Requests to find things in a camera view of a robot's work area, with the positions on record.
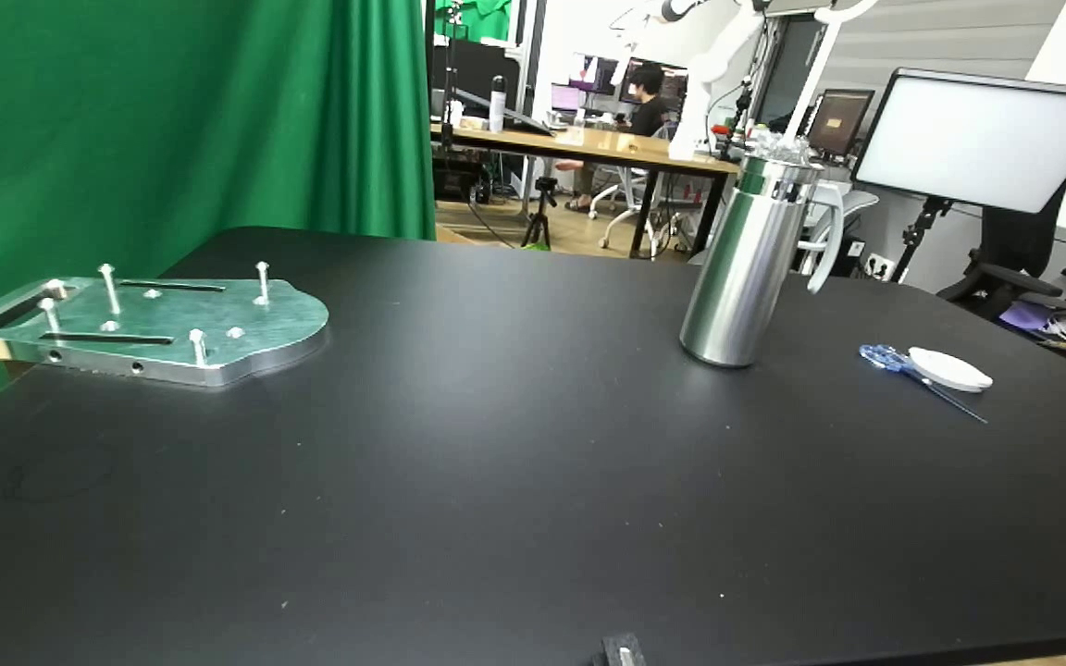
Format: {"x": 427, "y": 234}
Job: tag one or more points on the silver metal jar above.
{"x": 740, "y": 282}

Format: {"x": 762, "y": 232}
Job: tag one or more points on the small black tripod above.
{"x": 539, "y": 223}

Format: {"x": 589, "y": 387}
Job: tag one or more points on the wooden desk with black legs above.
{"x": 594, "y": 142}

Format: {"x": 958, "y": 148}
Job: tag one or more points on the seated dark-haired person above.
{"x": 646, "y": 86}

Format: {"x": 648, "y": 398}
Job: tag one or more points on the white upright bolt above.
{"x": 50, "y": 317}
{"x": 109, "y": 288}
{"x": 266, "y": 282}
{"x": 197, "y": 349}

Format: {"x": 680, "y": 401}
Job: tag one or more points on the metal mounting plate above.
{"x": 249, "y": 327}

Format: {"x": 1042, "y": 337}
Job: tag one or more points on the grey white chair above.
{"x": 821, "y": 234}

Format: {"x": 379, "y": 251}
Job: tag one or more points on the green hanging cloth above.
{"x": 479, "y": 18}

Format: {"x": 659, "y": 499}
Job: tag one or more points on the black monitor stand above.
{"x": 925, "y": 243}

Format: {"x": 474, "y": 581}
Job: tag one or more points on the white round disc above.
{"x": 949, "y": 367}

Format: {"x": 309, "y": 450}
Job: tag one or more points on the green curtain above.
{"x": 128, "y": 122}

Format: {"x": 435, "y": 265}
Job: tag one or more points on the large white-screen monitor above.
{"x": 983, "y": 136}

